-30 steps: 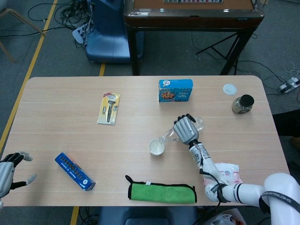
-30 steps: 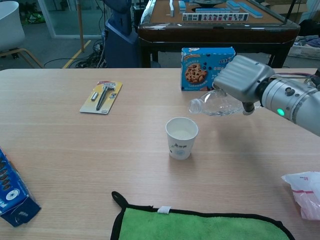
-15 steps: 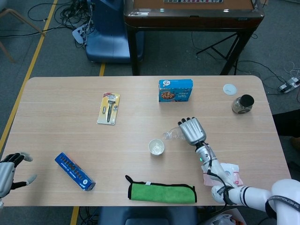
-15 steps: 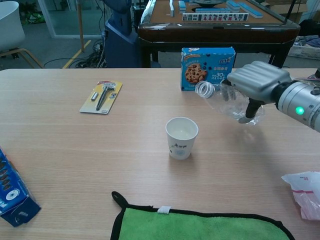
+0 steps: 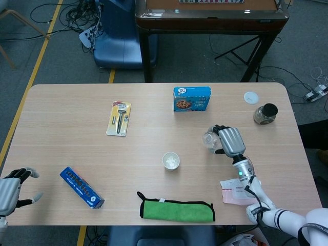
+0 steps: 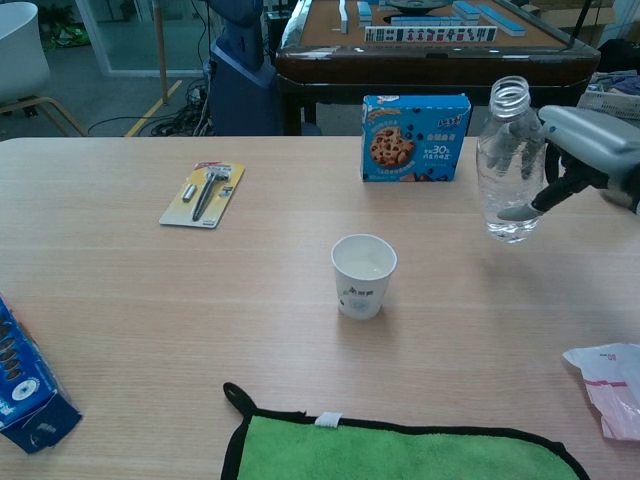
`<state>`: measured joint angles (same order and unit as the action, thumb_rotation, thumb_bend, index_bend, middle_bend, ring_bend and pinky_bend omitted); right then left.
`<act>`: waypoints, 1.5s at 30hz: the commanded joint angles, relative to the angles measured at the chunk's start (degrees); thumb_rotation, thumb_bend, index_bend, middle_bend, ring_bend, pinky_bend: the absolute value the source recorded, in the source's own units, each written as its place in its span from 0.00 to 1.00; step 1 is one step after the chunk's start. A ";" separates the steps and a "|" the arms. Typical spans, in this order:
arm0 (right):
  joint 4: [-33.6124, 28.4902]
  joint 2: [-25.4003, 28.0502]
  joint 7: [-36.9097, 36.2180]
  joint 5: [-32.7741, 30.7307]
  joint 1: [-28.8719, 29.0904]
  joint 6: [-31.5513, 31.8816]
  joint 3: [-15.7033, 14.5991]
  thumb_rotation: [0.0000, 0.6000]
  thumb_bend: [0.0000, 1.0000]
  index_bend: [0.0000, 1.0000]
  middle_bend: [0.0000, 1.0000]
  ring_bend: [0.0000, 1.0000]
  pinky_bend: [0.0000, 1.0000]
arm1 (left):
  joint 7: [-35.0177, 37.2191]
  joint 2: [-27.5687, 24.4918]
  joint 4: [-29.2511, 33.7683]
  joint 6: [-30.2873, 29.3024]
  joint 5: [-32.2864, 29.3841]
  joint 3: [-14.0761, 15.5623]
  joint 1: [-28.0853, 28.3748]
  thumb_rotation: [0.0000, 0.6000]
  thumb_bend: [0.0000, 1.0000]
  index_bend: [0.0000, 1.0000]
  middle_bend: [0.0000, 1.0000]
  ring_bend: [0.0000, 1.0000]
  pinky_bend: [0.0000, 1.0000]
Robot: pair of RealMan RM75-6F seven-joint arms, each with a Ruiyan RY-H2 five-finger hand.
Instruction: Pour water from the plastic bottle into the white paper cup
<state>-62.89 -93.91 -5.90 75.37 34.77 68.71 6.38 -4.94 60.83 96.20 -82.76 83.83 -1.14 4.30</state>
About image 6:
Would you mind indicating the green cloth with black trim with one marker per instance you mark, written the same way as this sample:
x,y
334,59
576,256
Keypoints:
x,y
390,455

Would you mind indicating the long blue sandwich cookie box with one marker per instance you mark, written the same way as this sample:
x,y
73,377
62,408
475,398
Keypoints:
x,y
25,395

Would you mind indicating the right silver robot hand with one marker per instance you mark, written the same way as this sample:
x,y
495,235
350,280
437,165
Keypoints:
x,y
595,137

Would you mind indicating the white paper cup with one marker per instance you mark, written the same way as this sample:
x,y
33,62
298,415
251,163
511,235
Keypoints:
x,y
362,295

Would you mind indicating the row of white mahjong tiles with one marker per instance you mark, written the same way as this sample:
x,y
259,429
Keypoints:
x,y
430,34

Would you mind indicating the white chair with wooden legs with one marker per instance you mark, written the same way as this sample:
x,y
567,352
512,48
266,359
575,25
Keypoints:
x,y
17,55

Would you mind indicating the razor in yellow blister pack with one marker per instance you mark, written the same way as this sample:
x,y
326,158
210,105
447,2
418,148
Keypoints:
x,y
200,200

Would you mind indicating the blue chocolate chip cookie box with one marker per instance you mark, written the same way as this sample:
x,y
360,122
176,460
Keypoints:
x,y
415,145

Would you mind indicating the wooden pole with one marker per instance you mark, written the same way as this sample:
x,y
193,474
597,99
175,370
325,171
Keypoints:
x,y
161,55

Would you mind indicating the pink and white plastic bag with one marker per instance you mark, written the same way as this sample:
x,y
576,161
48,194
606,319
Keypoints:
x,y
612,390

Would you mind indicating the dark wooden mahjong table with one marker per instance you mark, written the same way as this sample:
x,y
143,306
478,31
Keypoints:
x,y
430,67

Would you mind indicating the white plastic laundry basket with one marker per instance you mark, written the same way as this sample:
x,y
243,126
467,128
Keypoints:
x,y
615,100

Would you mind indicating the transparent plastic water bottle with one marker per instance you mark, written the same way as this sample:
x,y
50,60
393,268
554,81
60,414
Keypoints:
x,y
510,227

